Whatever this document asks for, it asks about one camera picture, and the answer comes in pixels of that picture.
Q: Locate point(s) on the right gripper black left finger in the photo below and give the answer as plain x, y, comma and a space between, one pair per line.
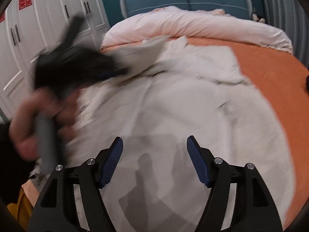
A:
71, 199

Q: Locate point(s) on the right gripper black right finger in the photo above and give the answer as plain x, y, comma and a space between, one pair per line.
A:
239, 199

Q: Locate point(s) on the cream white quilted coat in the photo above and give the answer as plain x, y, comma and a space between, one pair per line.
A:
188, 91

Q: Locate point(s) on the person's left hand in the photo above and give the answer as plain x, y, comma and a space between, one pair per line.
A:
23, 130

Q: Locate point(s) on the white wardrobe with red stickers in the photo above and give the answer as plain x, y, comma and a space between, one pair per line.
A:
29, 27

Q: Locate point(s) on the pale pink duvet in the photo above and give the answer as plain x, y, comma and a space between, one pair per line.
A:
174, 22

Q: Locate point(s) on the orange bed sheet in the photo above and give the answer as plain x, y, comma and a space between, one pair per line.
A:
281, 80

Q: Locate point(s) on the black garment on bed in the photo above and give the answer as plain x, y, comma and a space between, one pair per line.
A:
307, 83

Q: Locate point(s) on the blue upholstered headboard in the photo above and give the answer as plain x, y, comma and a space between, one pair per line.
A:
237, 8

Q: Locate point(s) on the plush toy beside bed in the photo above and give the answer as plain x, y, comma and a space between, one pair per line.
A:
257, 18

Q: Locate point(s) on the grey blue curtain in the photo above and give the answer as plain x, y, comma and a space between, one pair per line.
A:
289, 16

